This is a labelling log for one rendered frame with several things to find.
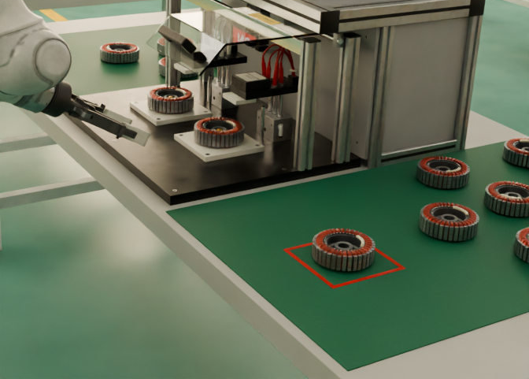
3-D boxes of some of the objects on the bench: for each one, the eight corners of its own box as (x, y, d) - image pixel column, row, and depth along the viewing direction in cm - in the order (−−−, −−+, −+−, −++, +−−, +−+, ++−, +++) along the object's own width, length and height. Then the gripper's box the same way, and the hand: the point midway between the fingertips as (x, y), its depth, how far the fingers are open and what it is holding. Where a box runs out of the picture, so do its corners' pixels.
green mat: (44, 105, 246) (44, 105, 246) (-28, 43, 293) (-28, 42, 293) (349, 63, 292) (349, 62, 292) (246, 15, 340) (246, 14, 339)
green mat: (347, 371, 146) (348, 370, 146) (165, 212, 193) (165, 210, 193) (738, 243, 193) (738, 242, 193) (514, 139, 240) (514, 139, 240)
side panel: (370, 169, 218) (383, 27, 205) (361, 165, 221) (375, 23, 208) (464, 150, 232) (483, 15, 219) (456, 145, 234) (474, 12, 221)
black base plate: (170, 206, 196) (170, 195, 195) (55, 107, 245) (54, 98, 245) (360, 167, 219) (361, 157, 218) (220, 83, 269) (220, 76, 268)
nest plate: (205, 161, 212) (205, 157, 211) (173, 139, 223) (173, 134, 223) (264, 151, 219) (264, 146, 219) (231, 129, 231) (231, 124, 230)
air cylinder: (272, 143, 224) (274, 120, 222) (256, 131, 230) (257, 109, 228) (291, 139, 227) (293, 117, 225) (274, 128, 233) (275, 106, 230)
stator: (208, 152, 214) (209, 135, 212) (185, 135, 223) (185, 119, 221) (253, 144, 219) (253, 128, 218) (228, 128, 228) (229, 113, 226)
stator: (136, 53, 291) (136, 40, 290) (142, 64, 281) (142, 51, 280) (98, 53, 288) (98, 42, 287) (102, 65, 278) (101, 52, 277)
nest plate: (156, 126, 231) (156, 120, 230) (129, 106, 242) (129, 102, 242) (212, 117, 238) (212, 112, 237) (183, 98, 250) (183, 94, 249)
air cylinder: (220, 109, 243) (221, 88, 241) (206, 100, 249) (207, 79, 247) (238, 106, 246) (239, 86, 243) (223, 98, 251) (224, 77, 249)
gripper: (19, 94, 203) (109, 132, 218) (56, 127, 187) (151, 165, 202) (35, 61, 203) (125, 102, 217) (73, 92, 186) (168, 133, 201)
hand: (127, 128), depth 208 cm, fingers open, 8 cm apart
